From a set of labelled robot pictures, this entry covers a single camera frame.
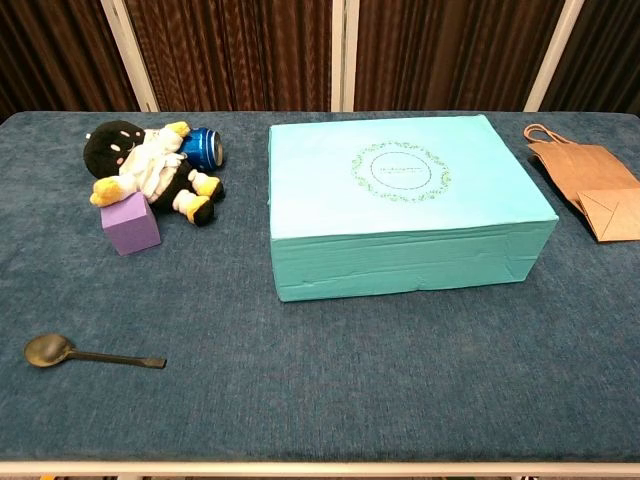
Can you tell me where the purple block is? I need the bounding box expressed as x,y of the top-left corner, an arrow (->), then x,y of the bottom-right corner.
100,192 -> 163,257

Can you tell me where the black-headed plush doll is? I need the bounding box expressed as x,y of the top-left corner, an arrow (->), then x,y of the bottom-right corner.
82,120 -> 225,227

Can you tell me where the white frame post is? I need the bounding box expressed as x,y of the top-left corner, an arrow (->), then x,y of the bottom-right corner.
523,0 -> 586,113
330,0 -> 360,113
99,0 -> 160,113

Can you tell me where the dark metal spoon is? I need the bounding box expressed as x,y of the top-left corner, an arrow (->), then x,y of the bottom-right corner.
23,333 -> 167,370

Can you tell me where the light blue shoe box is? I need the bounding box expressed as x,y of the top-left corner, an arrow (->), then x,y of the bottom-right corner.
268,114 -> 560,303

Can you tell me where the brown paper bag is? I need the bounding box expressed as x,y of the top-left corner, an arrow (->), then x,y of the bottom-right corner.
523,123 -> 640,243

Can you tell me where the blue drink can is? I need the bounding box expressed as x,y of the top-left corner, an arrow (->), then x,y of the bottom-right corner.
179,127 -> 225,170

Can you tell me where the blue tablecloth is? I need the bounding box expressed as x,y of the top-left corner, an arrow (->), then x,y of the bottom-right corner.
0,110 -> 640,464

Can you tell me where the dark brown curtain panel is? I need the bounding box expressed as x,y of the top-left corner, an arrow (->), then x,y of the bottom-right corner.
0,0 -> 140,121
542,0 -> 640,114
354,0 -> 566,113
124,0 -> 334,113

